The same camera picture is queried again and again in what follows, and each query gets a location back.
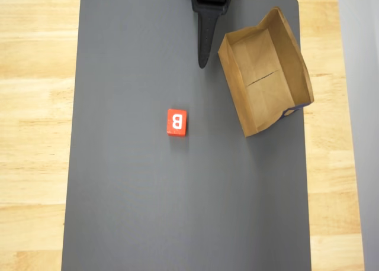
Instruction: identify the brown paper box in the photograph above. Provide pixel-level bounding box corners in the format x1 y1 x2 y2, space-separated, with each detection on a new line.
217 6 315 138

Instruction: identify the red letter B block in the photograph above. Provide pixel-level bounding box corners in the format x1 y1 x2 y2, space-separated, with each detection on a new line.
165 108 189 137

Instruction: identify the dark gray rubber mat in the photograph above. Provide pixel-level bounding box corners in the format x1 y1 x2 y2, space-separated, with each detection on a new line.
61 0 312 271

